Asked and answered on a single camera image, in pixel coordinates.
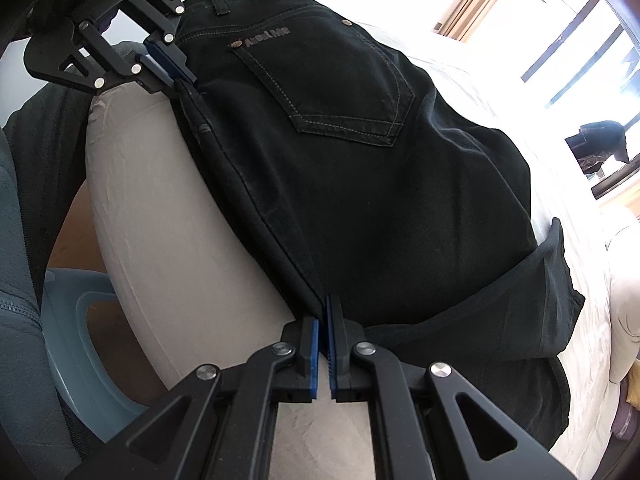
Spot black denim pants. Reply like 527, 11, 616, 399
174, 0, 585, 448

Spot person's dark trouser leg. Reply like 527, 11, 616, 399
1, 84, 92, 479

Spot white bed sheet mattress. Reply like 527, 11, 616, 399
86, 37, 633, 479

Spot purple pillow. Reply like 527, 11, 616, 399
611, 379, 639, 442

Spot yellow pillow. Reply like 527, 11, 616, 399
626, 359, 640, 405

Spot white rolled duvet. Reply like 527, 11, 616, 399
606, 216, 640, 384

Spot dark jacket on chair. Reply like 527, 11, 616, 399
565, 120, 630, 176

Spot black window frame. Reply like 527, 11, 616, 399
515, 0, 639, 118

